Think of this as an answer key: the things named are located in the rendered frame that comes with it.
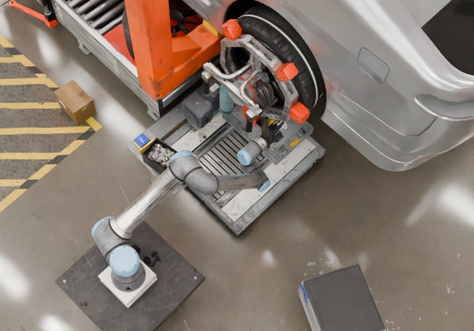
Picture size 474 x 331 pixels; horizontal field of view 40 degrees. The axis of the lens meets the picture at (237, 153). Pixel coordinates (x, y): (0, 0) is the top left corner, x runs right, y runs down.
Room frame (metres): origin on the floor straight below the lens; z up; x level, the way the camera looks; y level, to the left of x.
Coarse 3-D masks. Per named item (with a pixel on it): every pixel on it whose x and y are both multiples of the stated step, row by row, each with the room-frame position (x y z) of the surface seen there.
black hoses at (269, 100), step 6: (264, 72) 1.96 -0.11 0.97; (258, 84) 1.86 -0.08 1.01; (264, 84) 1.85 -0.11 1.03; (270, 84) 1.85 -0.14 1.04; (258, 90) 1.81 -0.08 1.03; (264, 90) 1.80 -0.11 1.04; (270, 90) 1.81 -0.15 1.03; (264, 96) 1.78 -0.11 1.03; (270, 96) 1.79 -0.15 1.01; (264, 102) 1.75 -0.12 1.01; (270, 102) 1.77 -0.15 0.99; (264, 108) 1.74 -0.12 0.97
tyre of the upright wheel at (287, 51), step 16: (272, 16) 2.19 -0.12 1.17; (256, 32) 2.10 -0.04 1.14; (272, 32) 2.07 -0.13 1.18; (288, 32) 2.09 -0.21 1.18; (272, 48) 2.02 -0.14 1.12; (288, 48) 2.00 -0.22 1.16; (304, 48) 2.02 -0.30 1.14; (304, 64) 1.95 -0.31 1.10; (304, 80) 1.88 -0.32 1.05; (320, 80) 1.93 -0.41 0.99; (304, 96) 1.85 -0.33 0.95; (320, 96) 1.91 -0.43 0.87
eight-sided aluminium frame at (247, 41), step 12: (240, 36) 2.12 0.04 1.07; (252, 36) 2.09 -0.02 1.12; (228, 48) 2.18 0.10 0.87; (252, 48) 2.01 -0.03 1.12; (264, 48) 2.01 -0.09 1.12; (228, 60) 2.16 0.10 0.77; (264, 60) 1.94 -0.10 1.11; (276, 60) 1.95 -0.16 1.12; (228, 72) 2.11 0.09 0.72; (288, 84) 1.88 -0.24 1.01; (288, 96) 1.82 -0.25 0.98; (276, 108) 1.92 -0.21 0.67; (288, 108) 1.80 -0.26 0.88
